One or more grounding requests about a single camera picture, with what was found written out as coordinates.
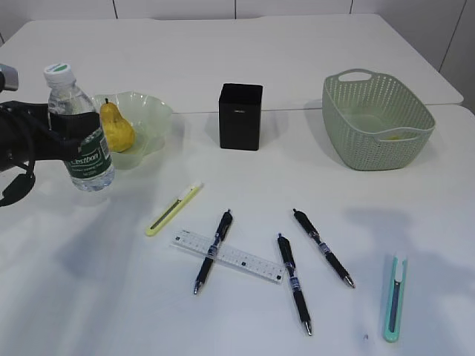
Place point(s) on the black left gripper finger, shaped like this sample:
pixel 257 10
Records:
pixel 70 131

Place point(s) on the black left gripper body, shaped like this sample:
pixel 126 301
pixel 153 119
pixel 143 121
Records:
pixel 24 134

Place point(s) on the clear water bottle green label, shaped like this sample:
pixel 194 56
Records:
pixel 93 169

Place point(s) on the yellow pear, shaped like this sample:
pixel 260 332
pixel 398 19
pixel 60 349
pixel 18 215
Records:
pixel 118 131

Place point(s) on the green wavy glass plate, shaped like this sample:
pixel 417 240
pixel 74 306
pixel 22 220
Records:
pixel 150 118

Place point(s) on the yellow utility knife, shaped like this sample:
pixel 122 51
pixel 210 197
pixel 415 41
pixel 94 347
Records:
pixel 176 205

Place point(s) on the black square pen holder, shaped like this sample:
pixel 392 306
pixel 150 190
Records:
pixel 240 116

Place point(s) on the black pen on ruler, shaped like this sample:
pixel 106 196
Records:
pixel 219 237

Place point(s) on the clear plastic ruler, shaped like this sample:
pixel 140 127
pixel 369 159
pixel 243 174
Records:
pixel 230 257

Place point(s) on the black middle pen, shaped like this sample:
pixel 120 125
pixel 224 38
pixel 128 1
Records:
pixel 298 296

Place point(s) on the black right pen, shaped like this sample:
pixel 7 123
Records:
pixel 333 261

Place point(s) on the green woven plastic basket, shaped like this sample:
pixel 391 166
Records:
pixel 358 114

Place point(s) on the teal utility knife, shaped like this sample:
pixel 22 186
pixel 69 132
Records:
pixel 393 314

